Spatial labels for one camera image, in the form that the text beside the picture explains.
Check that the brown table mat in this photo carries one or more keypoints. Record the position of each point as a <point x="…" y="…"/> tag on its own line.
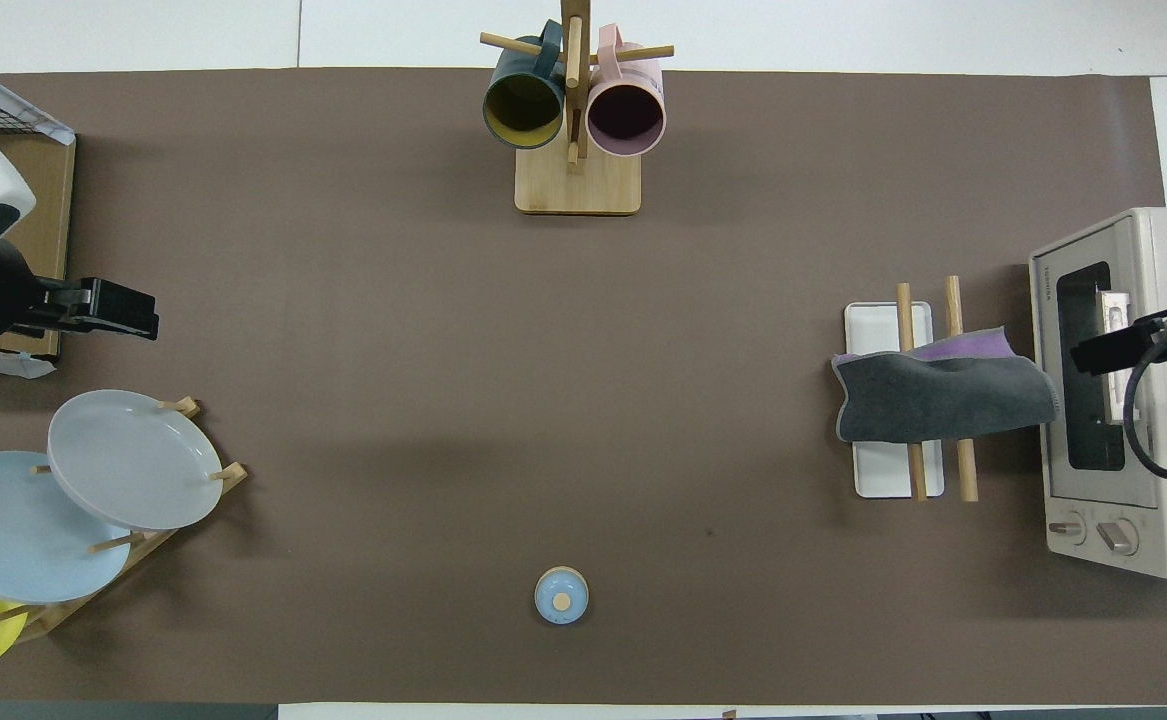
<point x="503" y="400"/>

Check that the wooden plate rack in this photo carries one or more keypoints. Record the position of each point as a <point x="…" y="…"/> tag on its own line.
<point x="158" y="545"/>

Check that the light blue plate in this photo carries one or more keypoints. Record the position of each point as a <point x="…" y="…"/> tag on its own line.
<point x="13" y="530"/>

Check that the wooden mug tree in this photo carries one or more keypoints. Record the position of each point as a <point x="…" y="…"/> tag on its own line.
<point x="578" y="185"/>

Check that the purple and grey towel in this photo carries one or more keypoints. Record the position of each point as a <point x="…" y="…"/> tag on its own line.
<point x="943" y="400"/>

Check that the wooden shelf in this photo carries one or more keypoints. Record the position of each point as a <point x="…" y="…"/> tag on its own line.
<point x="48" y="200"/>

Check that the grey plate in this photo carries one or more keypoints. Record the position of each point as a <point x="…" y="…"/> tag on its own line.
<point x="133" y="460"/>

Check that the dark teal mug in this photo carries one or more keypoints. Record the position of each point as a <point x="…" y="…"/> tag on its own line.
<point x="513" y="70"/>

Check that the pink mug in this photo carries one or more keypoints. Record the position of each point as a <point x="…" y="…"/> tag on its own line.
<point x="643" y="75"/>

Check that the white marbled paper sheet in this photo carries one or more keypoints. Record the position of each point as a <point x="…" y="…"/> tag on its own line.
<point x="13" y="105"/>

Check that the white towel rack wooden bars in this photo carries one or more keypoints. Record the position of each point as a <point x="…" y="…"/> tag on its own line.
<point x="883" y="470"/>

